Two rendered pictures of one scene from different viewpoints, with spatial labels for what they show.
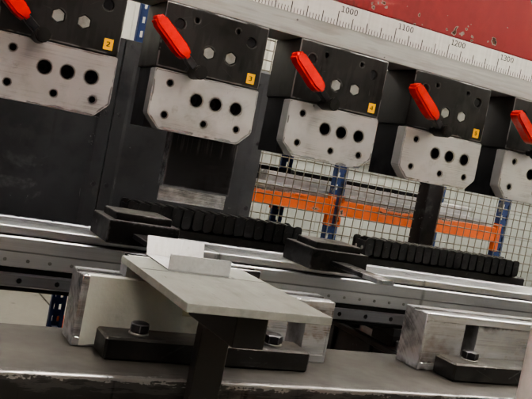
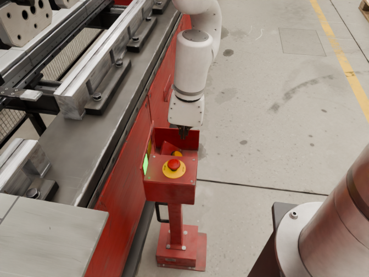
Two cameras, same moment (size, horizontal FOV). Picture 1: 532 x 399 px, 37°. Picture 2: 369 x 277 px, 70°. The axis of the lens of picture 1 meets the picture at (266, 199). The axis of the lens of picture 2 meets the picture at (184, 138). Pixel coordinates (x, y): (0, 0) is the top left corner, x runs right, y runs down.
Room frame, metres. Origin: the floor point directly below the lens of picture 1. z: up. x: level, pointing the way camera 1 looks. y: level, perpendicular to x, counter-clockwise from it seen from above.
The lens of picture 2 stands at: (0.66, 0.00, 1.44)
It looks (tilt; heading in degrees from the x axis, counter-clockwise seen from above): 47 degrees down; 307
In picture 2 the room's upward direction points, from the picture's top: straight up
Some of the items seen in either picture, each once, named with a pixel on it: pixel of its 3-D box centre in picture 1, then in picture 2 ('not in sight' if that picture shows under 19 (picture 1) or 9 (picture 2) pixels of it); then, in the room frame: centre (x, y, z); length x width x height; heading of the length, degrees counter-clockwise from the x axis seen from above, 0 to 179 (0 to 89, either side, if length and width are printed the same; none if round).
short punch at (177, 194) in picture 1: (196, 171); not in sight; (1.12, 0.10, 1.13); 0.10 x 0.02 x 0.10; 116
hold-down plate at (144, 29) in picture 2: not in sight; (143, 33); (1.51, -0.82, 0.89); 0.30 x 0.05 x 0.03; 116
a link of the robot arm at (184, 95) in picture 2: not in sight; (188, 87); (1.00, -0.47, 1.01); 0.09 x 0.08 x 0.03; 31
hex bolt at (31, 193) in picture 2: (272, 339); (32, 194); (1.13, -0.05, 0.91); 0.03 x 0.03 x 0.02
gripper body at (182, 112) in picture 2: not in sight; (186, 105); (1.01, -0.47, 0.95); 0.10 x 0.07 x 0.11; 31
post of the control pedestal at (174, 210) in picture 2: not in sight; (175, 214); (1.01, -0.41, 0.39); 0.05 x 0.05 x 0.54; 31
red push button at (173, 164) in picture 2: not in sight; (173, 166); (0.98, -0.37, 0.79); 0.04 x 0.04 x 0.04
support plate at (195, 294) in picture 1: (218, 287); (13, 249); (0.99, 0.04, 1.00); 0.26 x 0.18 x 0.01; 26
